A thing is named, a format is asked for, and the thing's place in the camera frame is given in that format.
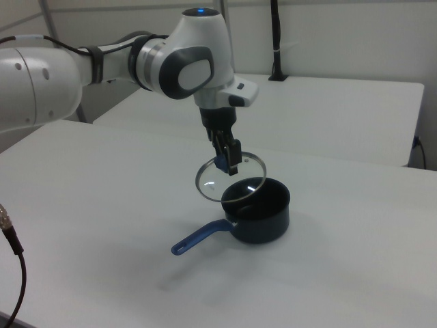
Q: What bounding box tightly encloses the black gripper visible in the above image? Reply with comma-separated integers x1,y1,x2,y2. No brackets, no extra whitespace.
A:
199,106,243,177

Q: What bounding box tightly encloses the glass lid with blue knob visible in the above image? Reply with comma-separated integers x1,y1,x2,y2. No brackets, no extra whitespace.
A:
194,151,268,203

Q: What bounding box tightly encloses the black pole with clamp foot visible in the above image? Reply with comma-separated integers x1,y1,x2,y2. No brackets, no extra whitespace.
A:
268,0,290,82

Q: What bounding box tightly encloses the white table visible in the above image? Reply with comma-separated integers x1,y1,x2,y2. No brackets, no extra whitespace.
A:
91,72,425,168

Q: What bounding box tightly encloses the black saucepan with blue handle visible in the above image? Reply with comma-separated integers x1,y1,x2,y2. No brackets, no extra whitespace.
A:
170,177,292,256

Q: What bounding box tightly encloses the black cable on robot arm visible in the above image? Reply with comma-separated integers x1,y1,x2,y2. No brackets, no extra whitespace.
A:
0,33,171,57

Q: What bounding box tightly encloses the brown cable with metal connector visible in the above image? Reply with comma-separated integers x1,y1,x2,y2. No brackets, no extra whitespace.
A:
0,203,27,325

